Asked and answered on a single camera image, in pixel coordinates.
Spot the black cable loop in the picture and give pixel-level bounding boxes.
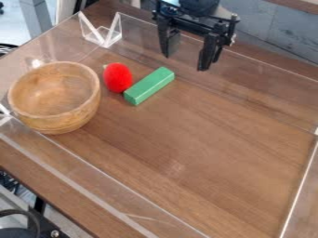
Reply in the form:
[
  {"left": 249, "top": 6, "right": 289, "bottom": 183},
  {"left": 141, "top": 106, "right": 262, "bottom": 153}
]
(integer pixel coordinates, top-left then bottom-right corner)
[{"left": 0, "top": 208, "right": 43, "bottom": 238}]

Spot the black table clamp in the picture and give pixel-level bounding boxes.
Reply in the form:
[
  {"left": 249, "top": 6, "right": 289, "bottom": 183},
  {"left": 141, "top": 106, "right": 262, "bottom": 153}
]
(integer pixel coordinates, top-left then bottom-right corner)
[{"left": 29, "top": 198, "right": 71, "bottom": 238}]

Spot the green rectangular block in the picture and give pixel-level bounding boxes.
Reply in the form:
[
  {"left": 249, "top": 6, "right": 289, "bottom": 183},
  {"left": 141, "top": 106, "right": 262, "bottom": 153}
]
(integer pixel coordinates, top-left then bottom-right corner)
[{"left": 124, "top": 67, "right": 176, "bottom": 105}]

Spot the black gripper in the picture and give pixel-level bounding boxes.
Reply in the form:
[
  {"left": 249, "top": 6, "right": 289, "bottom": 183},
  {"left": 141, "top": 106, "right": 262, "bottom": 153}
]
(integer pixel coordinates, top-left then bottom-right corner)
[{"left": 154, "top": 0, "right": 240, "bottom": 71}]

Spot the red fruit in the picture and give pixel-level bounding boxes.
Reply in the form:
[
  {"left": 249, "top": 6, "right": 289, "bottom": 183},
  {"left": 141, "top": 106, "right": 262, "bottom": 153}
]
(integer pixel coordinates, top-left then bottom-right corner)
[{"left": 103, "top": 62, "right": 133, "bottom": 93}]

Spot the wooden bowl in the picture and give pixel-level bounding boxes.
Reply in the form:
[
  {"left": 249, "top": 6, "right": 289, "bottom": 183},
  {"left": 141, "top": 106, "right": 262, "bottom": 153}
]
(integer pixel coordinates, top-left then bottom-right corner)
[{"left": 9, "top": 61, "right": 101, "bottom": 135}]

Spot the clear acrylic corner bracket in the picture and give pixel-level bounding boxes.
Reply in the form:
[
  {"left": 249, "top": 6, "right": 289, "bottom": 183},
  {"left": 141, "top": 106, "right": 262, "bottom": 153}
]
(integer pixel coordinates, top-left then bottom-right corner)
[{"left": 79, "top": 12, "right": 122, "bottom": 48}]

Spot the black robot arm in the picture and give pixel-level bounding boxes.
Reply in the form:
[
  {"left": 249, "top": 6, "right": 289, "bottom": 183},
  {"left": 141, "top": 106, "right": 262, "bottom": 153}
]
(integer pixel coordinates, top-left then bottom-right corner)
[{"left": 153, "top": 0, "right": 240, "bottom": 71}]

